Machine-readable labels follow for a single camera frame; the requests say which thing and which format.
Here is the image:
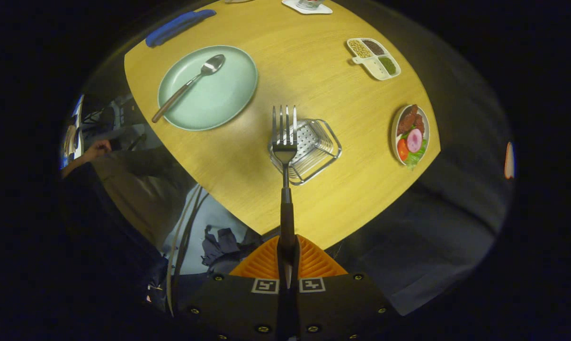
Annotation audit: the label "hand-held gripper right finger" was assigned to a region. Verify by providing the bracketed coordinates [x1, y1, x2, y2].
[288, 234, 396, 341]

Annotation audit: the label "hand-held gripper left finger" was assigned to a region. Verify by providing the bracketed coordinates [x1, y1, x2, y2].
[179, 234, 288, 341]

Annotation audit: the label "fork with brown handle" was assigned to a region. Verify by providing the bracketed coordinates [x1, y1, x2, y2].
[271, 104, 299, 289]

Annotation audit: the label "spoon with brown handle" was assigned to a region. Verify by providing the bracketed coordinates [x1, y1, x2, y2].
[152, 54, 226, 124]

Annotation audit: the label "dark cloth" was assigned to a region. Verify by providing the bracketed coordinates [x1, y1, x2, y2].
[201, 226, 262, 268]

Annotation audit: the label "person's grey trousers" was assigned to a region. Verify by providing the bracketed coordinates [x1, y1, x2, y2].
[90, 146, 198, 249]

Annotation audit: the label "plate of meat and vegetables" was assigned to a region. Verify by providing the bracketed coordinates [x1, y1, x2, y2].
[391, 104, 431, 170]

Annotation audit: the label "pale green plate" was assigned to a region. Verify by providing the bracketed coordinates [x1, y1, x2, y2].
[157, 45, 259, 132]

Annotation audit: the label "computer monitor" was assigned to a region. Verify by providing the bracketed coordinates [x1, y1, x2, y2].
[60, 94, 86, 170]

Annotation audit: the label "white divided dish with beans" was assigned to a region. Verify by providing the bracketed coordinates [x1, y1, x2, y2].
[346, 38, 401, 81]

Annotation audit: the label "blue cloth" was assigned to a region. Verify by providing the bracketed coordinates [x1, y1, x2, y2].
[145, 9, 217, 48]

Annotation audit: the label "white coaster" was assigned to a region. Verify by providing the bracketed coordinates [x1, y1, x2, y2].
[282, 0, 333, 15]

